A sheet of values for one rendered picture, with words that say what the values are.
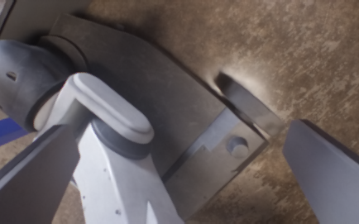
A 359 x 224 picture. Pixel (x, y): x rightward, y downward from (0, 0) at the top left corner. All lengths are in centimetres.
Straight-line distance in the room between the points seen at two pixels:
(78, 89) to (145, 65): 19
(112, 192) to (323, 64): 70
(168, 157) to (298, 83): 48
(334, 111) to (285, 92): 18
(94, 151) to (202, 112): 27
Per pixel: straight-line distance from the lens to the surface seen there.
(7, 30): 63
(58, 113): 43
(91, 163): 39
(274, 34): 71
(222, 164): 54
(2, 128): 81
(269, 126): 52
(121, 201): 32
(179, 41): 67
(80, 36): 58
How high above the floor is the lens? 66
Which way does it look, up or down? 75 degrees down
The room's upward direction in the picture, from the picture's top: 157 degrees counter-clockwise
